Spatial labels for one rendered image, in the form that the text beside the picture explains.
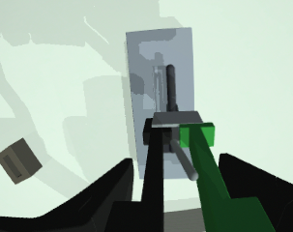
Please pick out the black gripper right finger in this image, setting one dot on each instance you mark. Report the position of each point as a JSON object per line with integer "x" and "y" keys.
{"x": 245, "y": 180}

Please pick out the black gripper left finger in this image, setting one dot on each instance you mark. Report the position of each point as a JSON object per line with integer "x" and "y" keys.
{"x": 87, "y": 212}

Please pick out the dark grey rod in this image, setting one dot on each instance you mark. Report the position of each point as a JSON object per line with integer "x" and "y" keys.
{"x": 171, "y": 89}

